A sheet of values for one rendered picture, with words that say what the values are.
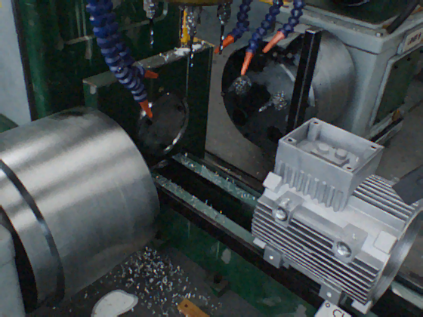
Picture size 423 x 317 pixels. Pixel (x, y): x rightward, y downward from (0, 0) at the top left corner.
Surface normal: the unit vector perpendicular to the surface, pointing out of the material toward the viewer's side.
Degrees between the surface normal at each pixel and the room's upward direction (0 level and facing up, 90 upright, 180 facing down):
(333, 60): 43
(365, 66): 90
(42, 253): 69
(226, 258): 90
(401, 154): 0
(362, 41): 90
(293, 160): 90
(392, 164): 0
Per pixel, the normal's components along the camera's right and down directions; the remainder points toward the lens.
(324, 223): 0.07, -0.83
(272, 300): -0.67, 0.38
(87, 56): 0.74, 0.42
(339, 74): 0.67, -0.08
